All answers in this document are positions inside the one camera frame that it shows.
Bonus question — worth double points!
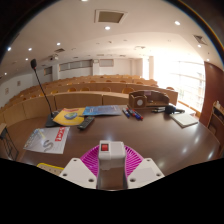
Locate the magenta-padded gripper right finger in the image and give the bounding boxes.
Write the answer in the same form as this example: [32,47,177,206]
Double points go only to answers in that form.
[122,145,165,190]

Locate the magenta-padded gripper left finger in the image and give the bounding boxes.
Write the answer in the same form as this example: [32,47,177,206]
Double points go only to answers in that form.
[59,145,102,190]

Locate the white charger with red switch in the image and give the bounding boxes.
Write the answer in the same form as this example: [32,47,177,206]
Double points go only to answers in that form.
[97,140,127,172]

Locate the white printed paper sheet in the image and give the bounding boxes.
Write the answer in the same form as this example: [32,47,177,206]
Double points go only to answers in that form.
[23,126,71,155]

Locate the black remote control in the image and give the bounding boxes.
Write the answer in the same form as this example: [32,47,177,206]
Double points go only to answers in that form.
[77,115,96,131]

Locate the black gooseneck desk microphone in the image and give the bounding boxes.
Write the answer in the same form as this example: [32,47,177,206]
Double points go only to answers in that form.
[30,58,63,128]

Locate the red marker pen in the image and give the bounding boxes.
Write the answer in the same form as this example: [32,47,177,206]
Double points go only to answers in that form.
[126,108,144,121]

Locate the blue marker pen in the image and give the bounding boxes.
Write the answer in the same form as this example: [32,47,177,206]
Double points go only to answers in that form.
[121,107,131,118]

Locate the white notebook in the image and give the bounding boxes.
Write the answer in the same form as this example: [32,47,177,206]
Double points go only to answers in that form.
[169,112,199,129]

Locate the black handheld device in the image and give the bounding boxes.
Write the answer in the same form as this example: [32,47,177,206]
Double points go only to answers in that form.
[151,104,186,115]

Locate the wooden auditorium seat rows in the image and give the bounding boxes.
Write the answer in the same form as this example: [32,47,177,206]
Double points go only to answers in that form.
[0,73,179,126]

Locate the small black-legged side table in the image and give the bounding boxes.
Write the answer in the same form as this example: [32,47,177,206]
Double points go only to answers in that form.
[0,123,19,162]

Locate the wooden shelf unit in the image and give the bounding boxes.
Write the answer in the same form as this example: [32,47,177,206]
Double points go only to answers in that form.
[206,101,224,148]

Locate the large bright window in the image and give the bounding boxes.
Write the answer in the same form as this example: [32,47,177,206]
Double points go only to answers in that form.
[151,58,206,113]

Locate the small ceiling vent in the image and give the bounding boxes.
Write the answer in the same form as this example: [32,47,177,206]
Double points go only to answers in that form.
[193,34,208,46]

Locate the round ceiling lights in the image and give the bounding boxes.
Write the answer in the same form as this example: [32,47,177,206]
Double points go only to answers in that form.
[5,0,183,63]

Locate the large square ceiling vent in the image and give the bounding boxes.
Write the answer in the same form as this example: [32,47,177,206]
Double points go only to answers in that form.
[94,9,129,24]

